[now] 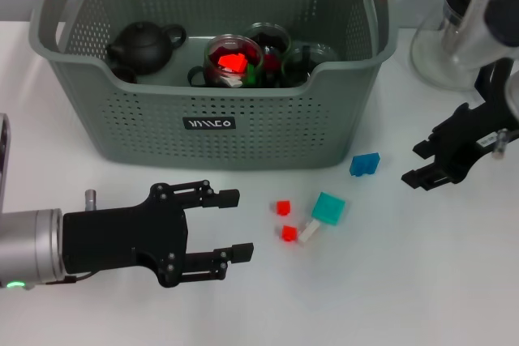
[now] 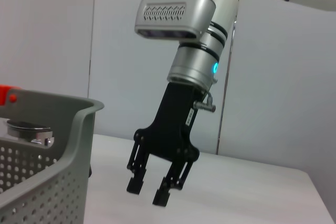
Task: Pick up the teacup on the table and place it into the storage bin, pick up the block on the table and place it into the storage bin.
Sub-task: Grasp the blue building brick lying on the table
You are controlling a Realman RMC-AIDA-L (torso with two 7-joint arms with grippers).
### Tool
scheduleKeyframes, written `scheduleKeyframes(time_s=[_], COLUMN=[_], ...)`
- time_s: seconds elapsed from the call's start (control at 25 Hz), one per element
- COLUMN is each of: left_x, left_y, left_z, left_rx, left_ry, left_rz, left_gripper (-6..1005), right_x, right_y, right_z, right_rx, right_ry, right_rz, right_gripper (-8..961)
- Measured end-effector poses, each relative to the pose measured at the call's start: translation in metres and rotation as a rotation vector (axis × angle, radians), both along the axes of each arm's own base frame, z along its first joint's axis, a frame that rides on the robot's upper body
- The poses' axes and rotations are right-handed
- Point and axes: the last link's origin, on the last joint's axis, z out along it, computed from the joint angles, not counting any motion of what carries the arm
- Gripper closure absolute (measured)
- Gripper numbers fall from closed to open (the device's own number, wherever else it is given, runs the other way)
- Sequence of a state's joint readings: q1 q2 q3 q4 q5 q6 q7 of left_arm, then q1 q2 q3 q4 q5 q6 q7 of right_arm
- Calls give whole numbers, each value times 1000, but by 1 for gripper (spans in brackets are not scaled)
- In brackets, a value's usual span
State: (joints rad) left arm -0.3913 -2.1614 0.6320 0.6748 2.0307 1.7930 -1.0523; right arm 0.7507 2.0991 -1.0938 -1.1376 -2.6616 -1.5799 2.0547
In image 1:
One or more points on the teal square toy brick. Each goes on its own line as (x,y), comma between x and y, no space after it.
(328,208)

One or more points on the grey perforated plastic storage bin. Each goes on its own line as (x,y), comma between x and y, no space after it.
(162,147)

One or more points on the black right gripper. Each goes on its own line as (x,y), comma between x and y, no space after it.
(466,135)

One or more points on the blue toy brick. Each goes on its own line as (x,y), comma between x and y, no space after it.
(365,164)

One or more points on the clear transparent toy brick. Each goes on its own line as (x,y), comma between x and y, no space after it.
(233,82)

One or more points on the bright red sloped toy brick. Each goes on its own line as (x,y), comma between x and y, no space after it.
(232,62)

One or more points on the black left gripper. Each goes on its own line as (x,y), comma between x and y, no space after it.
(121,236)

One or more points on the dark red long toy brick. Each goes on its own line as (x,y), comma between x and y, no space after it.
(271,63)

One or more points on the black ceramic teapot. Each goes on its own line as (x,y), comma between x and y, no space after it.
(142,48)

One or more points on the glass teacup black base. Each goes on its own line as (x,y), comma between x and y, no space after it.
(300,66)
(213,74)
(269,36)

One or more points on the white toy brick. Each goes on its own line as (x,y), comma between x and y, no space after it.
(309,233)

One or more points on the small red toy brick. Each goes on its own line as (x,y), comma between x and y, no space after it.
(288,233)
(284,207)

